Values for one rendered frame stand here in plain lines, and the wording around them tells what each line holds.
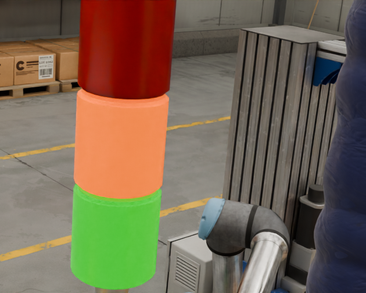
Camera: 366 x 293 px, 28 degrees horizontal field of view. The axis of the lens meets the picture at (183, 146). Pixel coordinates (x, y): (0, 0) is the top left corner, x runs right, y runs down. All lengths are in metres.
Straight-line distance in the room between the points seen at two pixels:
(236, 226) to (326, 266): 0.53
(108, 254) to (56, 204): 5.65
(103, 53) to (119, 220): 0.09
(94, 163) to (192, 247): 2.24
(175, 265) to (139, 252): 2.24
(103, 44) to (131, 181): 0.07
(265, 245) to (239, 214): 0.13
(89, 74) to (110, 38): 0.02
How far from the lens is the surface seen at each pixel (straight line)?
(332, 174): 1.35
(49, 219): 5.79
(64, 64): 9.57
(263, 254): 1.79
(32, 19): 10.72
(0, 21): 10.47
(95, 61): 0.38
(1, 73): 9.11
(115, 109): 0.38
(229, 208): 1.91
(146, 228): 0.41
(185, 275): 2.63
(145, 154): 0.39
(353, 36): 1.30
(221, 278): 2.08
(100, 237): 0.40
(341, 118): 1.34
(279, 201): 2.29
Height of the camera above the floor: 2.37
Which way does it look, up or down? 18 degrees down
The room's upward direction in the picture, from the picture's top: 5 degrees clockwise
